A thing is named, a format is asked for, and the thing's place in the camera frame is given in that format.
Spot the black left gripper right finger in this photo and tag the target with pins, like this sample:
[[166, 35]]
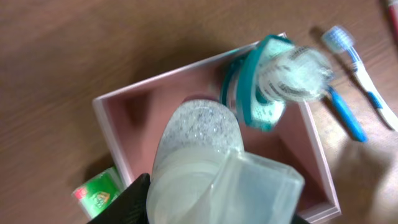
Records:
[[298, 220]]

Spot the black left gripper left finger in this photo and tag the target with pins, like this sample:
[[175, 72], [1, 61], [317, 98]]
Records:
[[129, 207]]

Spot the green Dettol soap box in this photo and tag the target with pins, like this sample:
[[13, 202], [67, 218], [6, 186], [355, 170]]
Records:
[[95, 195]]

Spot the clear pump soap bottle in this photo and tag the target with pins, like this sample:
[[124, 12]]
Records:
[[202, 174]]

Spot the blue Listerine mouthwash bottle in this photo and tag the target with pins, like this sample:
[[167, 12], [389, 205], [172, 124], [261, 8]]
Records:
[[259, 84]]

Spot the white box pink inside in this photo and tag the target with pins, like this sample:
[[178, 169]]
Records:
[[134, 117]]

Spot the blue disposable razor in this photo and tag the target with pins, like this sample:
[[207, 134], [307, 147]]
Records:
[[347, 118]]

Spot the blue white toothbrush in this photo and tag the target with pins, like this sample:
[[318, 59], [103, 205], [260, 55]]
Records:
[[339, 41]]

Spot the green white toothpaste tube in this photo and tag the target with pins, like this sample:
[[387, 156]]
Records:
[[392, 12]]

